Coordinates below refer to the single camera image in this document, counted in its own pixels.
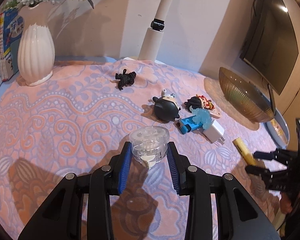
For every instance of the yellow lighter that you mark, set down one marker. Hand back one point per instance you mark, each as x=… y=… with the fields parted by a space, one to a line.
x=244 y=151

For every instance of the black-haired red anime figurine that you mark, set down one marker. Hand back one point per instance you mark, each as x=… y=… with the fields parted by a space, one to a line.
x=200 y=101

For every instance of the upright books stack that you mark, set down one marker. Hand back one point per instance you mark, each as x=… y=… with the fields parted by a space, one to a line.
x=11 y=28

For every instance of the grey plate with food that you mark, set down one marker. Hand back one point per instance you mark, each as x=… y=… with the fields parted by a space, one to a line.
x=278 y=130

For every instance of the black dragon figurine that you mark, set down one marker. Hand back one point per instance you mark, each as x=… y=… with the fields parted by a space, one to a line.
x=125 y=79

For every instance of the black round-head figurine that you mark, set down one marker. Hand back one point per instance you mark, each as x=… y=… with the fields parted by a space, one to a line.
x=166 y=107

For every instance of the translucent teal wave figure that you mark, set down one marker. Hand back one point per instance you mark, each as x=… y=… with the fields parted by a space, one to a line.
x=201 y=117

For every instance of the white charger cube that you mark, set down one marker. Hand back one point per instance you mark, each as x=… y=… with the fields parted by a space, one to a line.
x=215 y=133

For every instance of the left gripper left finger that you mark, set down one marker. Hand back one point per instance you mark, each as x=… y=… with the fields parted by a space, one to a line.
x=60 y=214

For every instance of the person right hand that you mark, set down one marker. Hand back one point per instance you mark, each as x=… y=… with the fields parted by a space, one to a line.
x=285 y=204

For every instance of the blue lighter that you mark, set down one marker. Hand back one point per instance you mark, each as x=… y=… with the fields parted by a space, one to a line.
x=186 y=125

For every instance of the amber glass bowl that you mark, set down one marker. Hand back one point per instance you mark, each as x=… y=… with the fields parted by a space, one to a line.
x=244 y=97

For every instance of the clear correction tape dispenser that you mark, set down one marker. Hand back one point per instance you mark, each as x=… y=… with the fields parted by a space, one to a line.
x=149 y=144

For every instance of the black television screen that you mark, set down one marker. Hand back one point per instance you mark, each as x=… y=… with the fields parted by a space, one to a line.
x=270 y=46

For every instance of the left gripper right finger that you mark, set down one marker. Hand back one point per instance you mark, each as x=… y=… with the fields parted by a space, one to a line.
x=238 y=215

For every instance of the white lamp pole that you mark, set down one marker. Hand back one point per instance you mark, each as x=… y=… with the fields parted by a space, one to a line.
x=154 y=34

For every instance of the white ribbed vase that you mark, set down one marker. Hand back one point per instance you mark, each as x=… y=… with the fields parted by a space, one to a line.
x=36 y=55

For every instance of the pink patterned tablecloth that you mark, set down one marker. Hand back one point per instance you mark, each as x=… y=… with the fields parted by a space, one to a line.
x=78 y=119

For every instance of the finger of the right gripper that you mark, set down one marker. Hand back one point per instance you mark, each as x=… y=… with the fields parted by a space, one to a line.
x=280 y=155
x=261 y=172

